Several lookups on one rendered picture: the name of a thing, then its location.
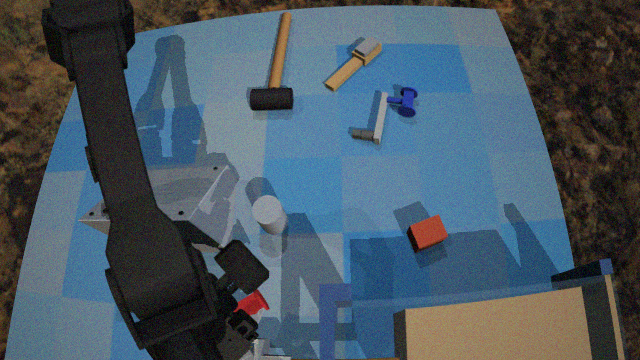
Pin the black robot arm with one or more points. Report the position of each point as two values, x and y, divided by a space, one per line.
153 271

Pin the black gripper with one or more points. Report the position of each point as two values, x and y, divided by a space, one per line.
242 268

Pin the black-headed mallet with wooden handle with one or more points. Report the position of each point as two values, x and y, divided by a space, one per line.
273 97

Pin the grey cylinder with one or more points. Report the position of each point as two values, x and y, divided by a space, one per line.
270 215

